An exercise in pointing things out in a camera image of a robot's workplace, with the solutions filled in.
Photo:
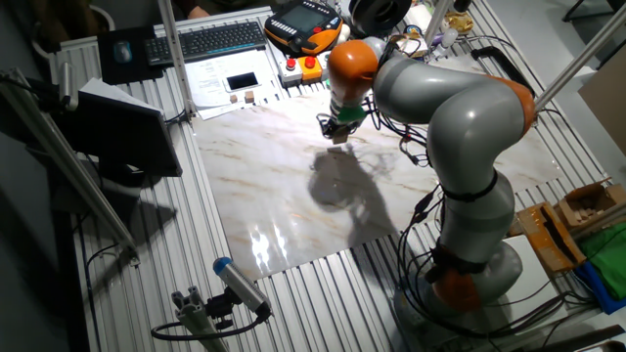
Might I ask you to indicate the black mouse pad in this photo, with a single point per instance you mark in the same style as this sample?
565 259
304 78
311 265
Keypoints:
142 68

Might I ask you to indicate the black orange teach pendant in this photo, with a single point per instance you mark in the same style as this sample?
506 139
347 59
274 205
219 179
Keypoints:
300 24

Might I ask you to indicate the orange box red mushroom button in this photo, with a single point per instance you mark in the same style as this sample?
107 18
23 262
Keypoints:
310 71

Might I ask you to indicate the white cardboard box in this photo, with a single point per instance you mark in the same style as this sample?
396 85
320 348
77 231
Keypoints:
418 17

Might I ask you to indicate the small wooden cube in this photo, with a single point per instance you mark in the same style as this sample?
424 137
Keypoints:
249 97

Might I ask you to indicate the aluminium camera mount profile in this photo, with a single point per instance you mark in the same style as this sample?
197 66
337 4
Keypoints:
195 318

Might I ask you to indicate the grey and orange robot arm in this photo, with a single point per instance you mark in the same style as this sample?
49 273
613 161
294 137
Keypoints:
464 122

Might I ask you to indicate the brown taped cardboard box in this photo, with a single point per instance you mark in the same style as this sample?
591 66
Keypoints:
548 239

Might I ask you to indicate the grey camera blue end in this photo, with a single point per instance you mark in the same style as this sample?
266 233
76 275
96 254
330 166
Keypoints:
242 286

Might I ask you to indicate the black computer monitor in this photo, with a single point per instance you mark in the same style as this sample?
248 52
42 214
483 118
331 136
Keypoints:
122 137

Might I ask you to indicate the green gripper mount plate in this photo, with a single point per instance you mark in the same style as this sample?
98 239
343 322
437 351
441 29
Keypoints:
352 115

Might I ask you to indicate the person's hand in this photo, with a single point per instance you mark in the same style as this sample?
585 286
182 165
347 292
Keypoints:
198 13

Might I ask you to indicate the white plastic bottle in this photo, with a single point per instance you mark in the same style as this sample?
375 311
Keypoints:
446 39

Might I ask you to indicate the black round spool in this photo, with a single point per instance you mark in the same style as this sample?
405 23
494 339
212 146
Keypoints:
379 14

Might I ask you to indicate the green cloth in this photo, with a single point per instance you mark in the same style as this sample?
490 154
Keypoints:
609 254

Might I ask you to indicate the white printed paper sheets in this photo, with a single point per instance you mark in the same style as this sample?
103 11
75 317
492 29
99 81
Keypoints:
210 83

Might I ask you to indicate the large cardboard sheet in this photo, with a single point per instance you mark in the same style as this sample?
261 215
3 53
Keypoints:
606 107

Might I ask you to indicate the black computer keyboard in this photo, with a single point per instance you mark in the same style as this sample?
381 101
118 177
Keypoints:
205 41

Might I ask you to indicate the tiny wooden cube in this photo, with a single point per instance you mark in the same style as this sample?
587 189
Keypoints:
234 99

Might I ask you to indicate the white smartphone black screen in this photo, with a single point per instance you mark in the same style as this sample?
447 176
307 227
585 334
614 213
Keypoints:
242 81

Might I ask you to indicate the aluminium profile post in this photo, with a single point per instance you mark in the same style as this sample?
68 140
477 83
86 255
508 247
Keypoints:
437 22
582 58
173 54

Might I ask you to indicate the aluminium frame bar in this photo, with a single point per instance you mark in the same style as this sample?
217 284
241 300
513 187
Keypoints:
68 166

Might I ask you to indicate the open cardboard box wooden blocks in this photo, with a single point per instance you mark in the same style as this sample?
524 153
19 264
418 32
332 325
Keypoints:
589 203

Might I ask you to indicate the marble pattern table sheet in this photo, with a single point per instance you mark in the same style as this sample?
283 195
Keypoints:
274 195

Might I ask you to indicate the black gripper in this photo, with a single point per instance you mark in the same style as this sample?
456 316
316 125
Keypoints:
340 127

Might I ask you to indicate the grey box red mushroom button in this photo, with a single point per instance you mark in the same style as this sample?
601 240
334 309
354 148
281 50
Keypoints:
291 73

